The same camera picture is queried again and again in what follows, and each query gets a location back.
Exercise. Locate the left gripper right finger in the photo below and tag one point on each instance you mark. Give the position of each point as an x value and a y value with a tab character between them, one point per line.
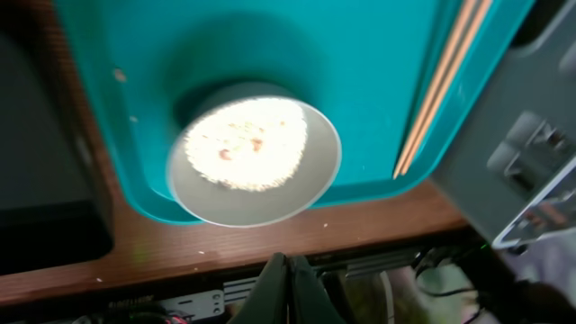
309	302

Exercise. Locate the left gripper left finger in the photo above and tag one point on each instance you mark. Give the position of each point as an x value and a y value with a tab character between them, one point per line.
267	304

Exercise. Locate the grey bowl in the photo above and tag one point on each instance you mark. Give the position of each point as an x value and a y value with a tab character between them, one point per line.
237	208

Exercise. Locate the white rice pile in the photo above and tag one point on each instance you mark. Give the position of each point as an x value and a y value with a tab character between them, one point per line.
251	145

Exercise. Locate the wooden chopstick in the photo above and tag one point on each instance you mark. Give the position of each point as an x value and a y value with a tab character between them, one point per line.
470	32
457	31

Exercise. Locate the black plastic tray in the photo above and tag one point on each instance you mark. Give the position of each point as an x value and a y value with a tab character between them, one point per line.
51	212

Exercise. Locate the grey plastic dish rack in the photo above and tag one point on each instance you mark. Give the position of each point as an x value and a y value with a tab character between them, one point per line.
511	167

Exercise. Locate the teal plastic serving tray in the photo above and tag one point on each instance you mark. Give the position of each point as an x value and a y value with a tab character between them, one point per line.
146	64

